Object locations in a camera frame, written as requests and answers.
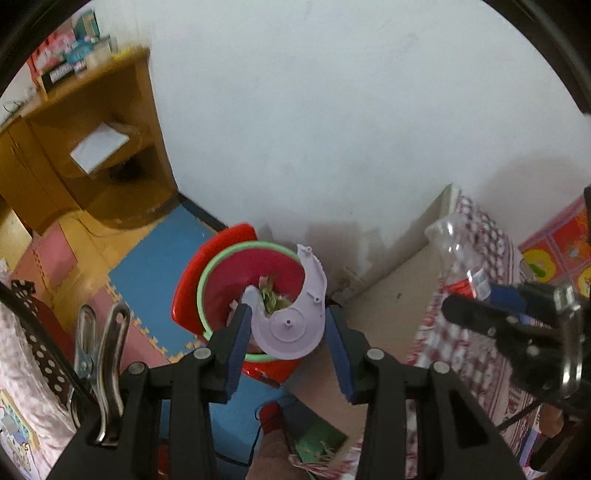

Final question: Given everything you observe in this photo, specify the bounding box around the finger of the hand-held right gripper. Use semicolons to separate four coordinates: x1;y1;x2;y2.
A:
489;282;527;320
441;293;546;361

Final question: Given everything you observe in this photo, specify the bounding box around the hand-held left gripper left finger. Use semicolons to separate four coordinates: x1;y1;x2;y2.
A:
46;305;254;480

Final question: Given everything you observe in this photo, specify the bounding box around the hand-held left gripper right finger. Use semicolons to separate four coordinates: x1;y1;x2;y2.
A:
324;307;527;480

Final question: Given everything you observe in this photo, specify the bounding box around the lilac plastic disc piece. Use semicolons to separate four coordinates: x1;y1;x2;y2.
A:
252;244;328;358

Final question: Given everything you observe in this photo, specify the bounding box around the green wrapper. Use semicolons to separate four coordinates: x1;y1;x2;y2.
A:
259;274;293;315

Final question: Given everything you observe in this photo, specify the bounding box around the red bucket green rim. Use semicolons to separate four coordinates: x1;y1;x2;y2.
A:
196;241;324;363

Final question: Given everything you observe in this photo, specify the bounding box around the clear plastic bottle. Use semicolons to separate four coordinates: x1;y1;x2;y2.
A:
425;218;495;301

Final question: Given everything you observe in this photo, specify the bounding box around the red floral printed cloth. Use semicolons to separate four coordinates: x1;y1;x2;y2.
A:
519;194;591;301

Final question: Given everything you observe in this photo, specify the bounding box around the red plastic stool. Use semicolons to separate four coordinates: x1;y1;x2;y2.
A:
172;223;301;384

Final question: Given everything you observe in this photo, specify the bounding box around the red slipper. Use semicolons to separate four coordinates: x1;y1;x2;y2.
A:
256;401;285;437

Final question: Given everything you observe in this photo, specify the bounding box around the green paper card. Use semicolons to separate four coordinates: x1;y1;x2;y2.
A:
295;422;348;462

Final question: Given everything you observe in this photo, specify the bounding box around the person's leg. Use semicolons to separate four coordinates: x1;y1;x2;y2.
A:
245;431;305;480

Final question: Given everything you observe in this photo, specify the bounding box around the metal spring clip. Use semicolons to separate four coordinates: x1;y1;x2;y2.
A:
69;302;132;446

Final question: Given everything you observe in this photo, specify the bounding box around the polka dot cloth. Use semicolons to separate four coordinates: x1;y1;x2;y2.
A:
11;278;75;409

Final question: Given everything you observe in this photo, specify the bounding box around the pink printed quilt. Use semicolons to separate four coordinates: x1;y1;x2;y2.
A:
0;302;81;472

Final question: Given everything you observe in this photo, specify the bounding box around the wooden desk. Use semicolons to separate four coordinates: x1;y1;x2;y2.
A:
0;46;178;236

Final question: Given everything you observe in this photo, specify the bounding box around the white paper sheet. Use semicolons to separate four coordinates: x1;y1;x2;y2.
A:
69;122;130;175

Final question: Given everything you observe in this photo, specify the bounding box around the pale wooden board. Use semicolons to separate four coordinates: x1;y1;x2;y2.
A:
0;208;33;273

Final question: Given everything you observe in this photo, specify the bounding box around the black box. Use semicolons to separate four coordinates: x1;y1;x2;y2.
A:
39;65;75;86

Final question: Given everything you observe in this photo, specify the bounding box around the teal box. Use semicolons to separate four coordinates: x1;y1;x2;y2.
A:
74;11;100;40

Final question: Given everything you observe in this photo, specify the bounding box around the thin dark floor cable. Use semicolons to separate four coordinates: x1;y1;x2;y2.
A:
217;394;298;464

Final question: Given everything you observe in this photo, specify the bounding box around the black cable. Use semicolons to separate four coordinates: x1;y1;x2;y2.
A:
0;281;95;409

